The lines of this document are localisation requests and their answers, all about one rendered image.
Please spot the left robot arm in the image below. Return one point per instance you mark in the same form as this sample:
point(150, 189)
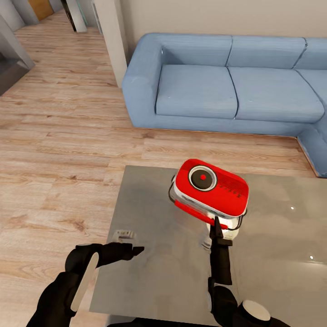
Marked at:
point(60, 301)

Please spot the sofa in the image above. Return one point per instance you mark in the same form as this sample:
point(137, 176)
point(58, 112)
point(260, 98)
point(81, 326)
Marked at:
point(232, 84)

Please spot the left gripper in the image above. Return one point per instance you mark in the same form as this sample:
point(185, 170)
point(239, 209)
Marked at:
point(123, 251)

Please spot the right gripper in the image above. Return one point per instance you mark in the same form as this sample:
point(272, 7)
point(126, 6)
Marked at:
point(219, 256)

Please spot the stairs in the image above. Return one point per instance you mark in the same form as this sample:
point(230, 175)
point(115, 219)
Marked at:
point(11, 71)

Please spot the coffee table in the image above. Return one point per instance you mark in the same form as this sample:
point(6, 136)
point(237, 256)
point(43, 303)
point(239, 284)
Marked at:
point(278, 256)

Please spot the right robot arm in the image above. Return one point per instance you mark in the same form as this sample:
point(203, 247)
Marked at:
point(221, 301)

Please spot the radio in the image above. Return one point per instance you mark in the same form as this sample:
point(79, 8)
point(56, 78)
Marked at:
point(219, 192)

